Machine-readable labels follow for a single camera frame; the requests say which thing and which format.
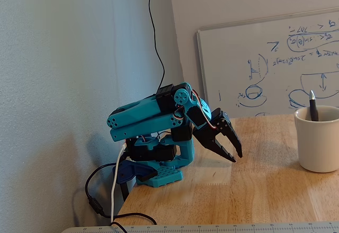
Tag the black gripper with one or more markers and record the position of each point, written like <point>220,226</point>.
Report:
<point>210,135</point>

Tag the dark blue pen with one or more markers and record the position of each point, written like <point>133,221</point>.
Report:
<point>313,106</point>

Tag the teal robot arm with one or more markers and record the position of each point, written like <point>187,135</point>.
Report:
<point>143,111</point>

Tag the white ceramic mug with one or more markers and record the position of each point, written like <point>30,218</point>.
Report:
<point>317,143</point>

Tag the whiteboard with blue writing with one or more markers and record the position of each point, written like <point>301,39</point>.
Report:
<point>278,58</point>

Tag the blue table clamp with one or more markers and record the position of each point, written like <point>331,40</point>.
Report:
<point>127,170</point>

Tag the grey curtain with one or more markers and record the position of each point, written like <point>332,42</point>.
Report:
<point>53,84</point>

